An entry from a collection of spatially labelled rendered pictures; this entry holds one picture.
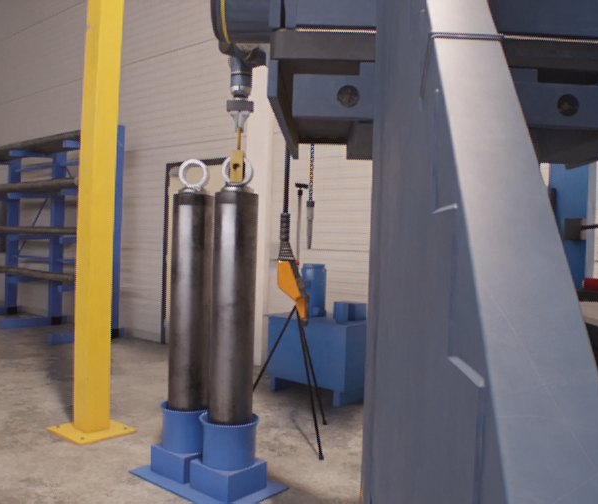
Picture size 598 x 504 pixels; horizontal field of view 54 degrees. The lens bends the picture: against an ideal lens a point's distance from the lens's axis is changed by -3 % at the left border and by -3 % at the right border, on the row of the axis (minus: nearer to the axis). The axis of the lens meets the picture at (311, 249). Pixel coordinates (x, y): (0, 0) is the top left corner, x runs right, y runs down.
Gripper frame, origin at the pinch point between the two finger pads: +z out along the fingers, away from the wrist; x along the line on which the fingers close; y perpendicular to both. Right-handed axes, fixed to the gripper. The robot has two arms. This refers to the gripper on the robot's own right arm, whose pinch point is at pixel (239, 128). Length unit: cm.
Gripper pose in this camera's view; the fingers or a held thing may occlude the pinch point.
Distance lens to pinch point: 297.8
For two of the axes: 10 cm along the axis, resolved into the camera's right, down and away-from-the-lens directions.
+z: -0.3, 10.0, 0.1
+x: -10.0, -0.3, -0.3
